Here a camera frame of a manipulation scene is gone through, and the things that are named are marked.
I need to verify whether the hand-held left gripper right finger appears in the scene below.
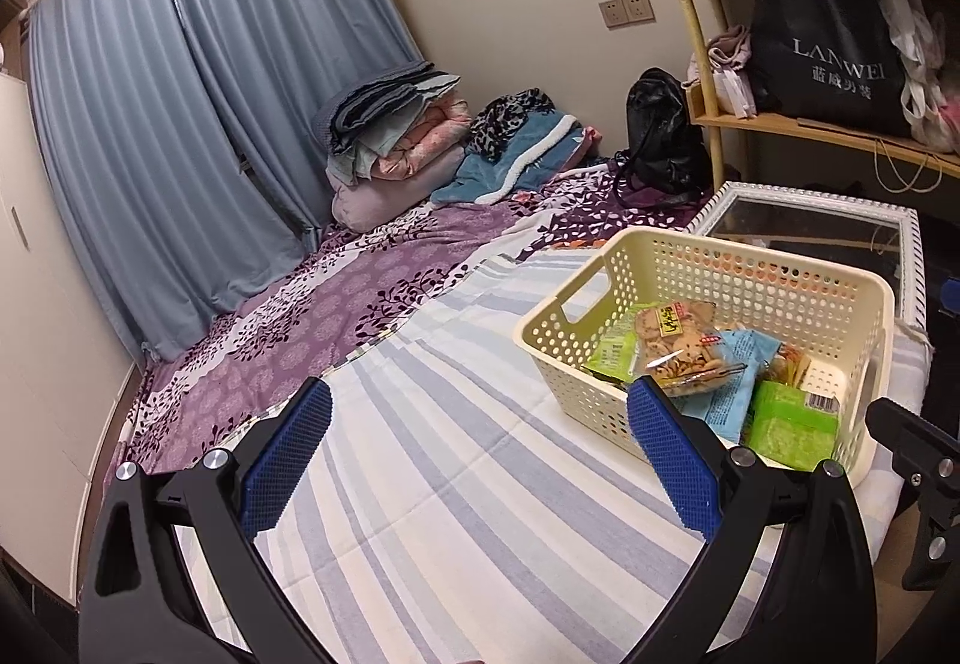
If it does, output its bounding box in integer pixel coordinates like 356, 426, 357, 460
626, 375, 878, 664

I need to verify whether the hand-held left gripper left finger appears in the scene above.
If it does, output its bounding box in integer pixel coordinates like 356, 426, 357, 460
77, 375, 353, 664

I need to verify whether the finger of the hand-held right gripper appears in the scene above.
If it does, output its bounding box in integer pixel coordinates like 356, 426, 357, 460
865, 398, 960, 485

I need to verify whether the clear bag of crackers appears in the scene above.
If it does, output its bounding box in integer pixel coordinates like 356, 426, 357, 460
634, 300, 747, 399

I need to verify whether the small green snack packet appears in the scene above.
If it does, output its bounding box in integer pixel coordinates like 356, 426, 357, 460
742, 379, 841, 470

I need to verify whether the light blue snack packet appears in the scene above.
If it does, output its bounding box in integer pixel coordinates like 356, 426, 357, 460
679, 329, 781, 444

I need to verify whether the large lime green snack packet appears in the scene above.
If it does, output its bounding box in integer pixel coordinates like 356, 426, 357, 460
581, 323, 653, 384

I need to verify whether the clear yellow pastry packet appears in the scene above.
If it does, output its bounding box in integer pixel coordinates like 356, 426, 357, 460
765, 341, 812, 387

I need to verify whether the cream perforated plastic basket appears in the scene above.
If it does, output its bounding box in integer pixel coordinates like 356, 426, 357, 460
514, 227, 896, 492

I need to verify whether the blue striped bedsheet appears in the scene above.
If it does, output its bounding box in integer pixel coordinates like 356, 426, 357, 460
202, 244, 935, 664

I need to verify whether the purple floral bedsheet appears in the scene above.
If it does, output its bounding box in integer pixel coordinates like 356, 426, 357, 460
105, 154, 721, 485

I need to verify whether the white framed mirror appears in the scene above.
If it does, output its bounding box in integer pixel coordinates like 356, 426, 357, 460
686, 182, 922, 335

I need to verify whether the white wardrobe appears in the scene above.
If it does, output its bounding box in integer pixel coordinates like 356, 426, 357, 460
0, 71, 143, 605

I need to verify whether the pile of folded blankets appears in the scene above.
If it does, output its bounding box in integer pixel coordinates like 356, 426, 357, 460
330, 143, 470, 234

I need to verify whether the grey-green folded blanket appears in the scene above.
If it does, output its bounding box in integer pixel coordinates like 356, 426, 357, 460
326, 139, 391, 189

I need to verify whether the black backpack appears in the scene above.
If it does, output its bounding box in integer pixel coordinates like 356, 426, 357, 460
613, 68, 713, 209

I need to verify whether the blue fleece garment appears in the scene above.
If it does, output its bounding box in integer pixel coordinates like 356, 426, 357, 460
429, 109, 586, 209

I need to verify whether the pink floral folded quilt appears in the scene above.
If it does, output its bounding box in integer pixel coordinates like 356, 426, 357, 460
375, 94, 473, 178

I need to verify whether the dark grey folded blanket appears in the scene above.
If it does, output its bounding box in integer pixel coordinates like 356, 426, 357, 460
330, 60, 460, 155

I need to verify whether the white paper bag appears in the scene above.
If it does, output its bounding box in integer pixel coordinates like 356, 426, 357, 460
686, 60, 758, 119

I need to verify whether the leopard print scarf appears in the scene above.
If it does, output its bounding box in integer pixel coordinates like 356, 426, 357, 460
466, 88, 556, 161

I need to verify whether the white plastic bag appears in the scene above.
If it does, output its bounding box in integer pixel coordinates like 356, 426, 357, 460
877, 0, 960, 151

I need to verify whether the black shopping bag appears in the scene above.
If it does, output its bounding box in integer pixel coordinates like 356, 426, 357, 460
750, 0, 912, 136

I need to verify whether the pink cloth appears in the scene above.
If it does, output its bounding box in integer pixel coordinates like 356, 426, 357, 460
706, 25, 753, 69

